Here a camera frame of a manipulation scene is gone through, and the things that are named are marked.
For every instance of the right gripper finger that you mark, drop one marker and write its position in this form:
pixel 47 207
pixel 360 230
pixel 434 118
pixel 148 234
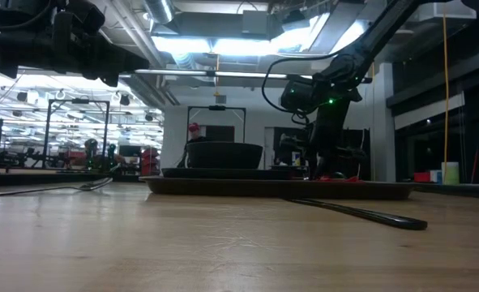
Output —
pixel 322 162
pixel 338 158

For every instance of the red cloth napkin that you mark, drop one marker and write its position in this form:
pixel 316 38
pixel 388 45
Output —
pixel 354 179

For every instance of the metal knife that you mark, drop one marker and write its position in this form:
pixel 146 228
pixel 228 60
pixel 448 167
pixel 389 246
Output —
pixel 401 223

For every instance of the black bowl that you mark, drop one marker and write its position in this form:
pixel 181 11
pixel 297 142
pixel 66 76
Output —
pixel 223 156

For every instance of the black plate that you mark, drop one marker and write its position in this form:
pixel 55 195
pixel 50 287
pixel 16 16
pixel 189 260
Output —
pixel 182 173

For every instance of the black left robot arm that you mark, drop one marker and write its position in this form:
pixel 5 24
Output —
pixel 12 44

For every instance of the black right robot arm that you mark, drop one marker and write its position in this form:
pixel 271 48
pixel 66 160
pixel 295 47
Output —
pixel 385 28

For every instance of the brown plastic tray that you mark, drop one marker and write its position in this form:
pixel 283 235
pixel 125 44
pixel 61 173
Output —
pixel 243 190

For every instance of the black curtain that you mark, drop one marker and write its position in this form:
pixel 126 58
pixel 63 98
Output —
pixel 362 170

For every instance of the black background monitor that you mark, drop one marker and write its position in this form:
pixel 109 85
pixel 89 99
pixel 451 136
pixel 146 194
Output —
pixel 277 134

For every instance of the person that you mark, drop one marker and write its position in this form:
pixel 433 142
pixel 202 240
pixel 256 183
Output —
pixel 193 127

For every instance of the red box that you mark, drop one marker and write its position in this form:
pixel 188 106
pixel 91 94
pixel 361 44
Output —
pixel 421 177

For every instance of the long ceiling light bar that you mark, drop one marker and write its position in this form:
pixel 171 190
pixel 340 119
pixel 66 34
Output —
pixel 247 75

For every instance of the blue and white box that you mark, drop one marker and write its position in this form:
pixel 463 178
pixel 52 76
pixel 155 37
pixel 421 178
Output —
pixel 435 176

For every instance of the black background station frame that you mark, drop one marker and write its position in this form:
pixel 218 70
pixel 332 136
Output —
pixel 216 108
pixel 80 101

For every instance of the silver ventilation duct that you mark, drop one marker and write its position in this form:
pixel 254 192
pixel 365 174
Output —
pixel 160 10

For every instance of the grey wall vent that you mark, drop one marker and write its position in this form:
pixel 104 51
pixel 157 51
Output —
pixel 220 99

